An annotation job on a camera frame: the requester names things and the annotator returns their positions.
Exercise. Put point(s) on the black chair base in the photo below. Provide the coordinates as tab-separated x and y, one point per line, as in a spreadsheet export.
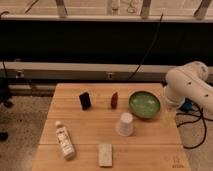
5	96

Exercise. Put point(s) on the green bowl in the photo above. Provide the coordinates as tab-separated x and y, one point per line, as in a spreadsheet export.
144	104

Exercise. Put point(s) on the white rectangular sponge block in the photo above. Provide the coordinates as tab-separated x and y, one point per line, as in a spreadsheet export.
105	155

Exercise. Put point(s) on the blue connector box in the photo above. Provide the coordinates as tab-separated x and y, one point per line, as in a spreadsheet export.
187	105

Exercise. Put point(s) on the dark red small object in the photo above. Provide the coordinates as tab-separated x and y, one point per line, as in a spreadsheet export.
114	100

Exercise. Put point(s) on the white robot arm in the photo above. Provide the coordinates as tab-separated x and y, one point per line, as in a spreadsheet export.
188	81

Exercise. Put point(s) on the black eraser block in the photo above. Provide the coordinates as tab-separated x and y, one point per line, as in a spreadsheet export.
85	100

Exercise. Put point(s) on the white plastic bottle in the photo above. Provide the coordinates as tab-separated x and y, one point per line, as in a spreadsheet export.
64	140

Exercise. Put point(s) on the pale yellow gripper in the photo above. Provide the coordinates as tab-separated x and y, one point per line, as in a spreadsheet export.
168	115

